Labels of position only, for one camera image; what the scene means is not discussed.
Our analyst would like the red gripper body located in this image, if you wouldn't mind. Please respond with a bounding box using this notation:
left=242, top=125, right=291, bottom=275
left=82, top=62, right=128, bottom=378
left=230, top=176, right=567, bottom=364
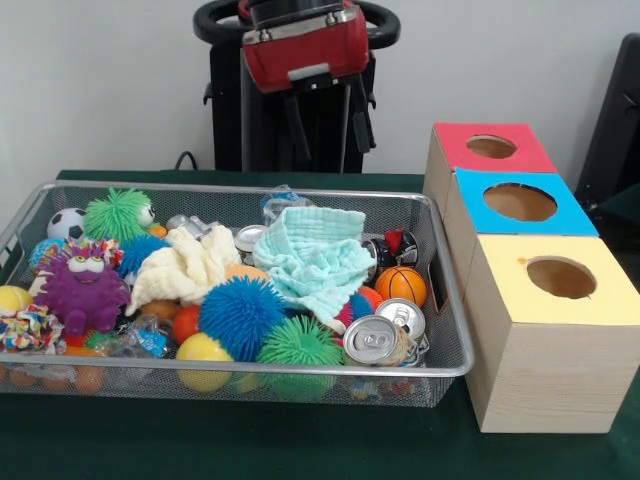
left=241, top=12, right=371, bottom=95

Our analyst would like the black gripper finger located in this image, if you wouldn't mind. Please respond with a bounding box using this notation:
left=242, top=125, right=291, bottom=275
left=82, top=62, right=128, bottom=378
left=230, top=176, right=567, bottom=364
left=279, top=88, right=312, bottom=160
left=349, top=74, right=377, bottom=154

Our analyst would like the multicoloured knotted rag toy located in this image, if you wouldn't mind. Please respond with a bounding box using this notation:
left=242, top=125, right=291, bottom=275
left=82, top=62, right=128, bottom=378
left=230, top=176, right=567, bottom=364
left=0, top=303, right=67, bottom=354

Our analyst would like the shallow silver mesh bin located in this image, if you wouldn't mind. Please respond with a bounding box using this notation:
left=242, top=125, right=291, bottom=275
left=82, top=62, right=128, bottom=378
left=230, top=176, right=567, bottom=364
left=0, top=180, right=475, bottom=409

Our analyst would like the wooden box with three holes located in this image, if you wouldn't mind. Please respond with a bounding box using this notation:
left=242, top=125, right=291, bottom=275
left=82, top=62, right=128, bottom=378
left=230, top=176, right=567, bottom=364
left=422, top=121, right=640, bottom=434

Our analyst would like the mint green cloth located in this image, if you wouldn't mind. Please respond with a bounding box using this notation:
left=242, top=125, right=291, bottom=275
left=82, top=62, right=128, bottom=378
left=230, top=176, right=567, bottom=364
left=252, top=206, right=377, bottom=335

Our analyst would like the small orange basketball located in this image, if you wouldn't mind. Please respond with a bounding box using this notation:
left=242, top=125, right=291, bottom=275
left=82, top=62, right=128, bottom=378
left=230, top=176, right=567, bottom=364
left=374, top=266, right=428, bottom=309

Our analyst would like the cream cloth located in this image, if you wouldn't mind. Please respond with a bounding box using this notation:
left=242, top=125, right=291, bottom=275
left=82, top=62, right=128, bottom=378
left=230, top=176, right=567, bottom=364
left=124, top=224, right=242, bottom=317

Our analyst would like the blue spiky ball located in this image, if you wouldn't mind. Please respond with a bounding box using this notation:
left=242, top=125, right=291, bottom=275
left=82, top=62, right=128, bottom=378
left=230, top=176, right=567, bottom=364
left=198, top=275, right=287, bottom=363

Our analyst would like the green spiky ball with eyes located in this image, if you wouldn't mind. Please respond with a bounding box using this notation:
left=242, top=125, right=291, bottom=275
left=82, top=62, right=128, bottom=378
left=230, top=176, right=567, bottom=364
left=82, top=187, right=157, bottom=242

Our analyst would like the silver drink can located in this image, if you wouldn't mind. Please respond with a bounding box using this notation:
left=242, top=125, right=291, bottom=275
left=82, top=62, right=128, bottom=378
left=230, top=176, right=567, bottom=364
left=342, top=314, right=404, bottom=368

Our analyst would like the small soccer ball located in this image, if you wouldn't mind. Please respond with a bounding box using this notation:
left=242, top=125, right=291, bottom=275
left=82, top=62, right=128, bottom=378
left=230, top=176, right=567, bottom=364
left=46, top=207, right=87, bottom=240

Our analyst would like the purple spiky monster toy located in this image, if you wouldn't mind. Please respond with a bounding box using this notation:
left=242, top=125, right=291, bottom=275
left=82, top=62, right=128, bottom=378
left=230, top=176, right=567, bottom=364
left=33, top=238, right=132, bottom=337

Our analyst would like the dark green table cloth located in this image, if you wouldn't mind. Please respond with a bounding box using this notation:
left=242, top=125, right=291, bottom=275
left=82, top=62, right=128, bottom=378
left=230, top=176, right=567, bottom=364
left=0, top=168, right=640, bottom=480
left=597, top=183, right=640, bottom=221

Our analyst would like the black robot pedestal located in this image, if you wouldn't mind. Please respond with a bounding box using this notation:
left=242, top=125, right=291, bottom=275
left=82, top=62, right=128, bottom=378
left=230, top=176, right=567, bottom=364
left=192, top=0, right=401, bottom=174

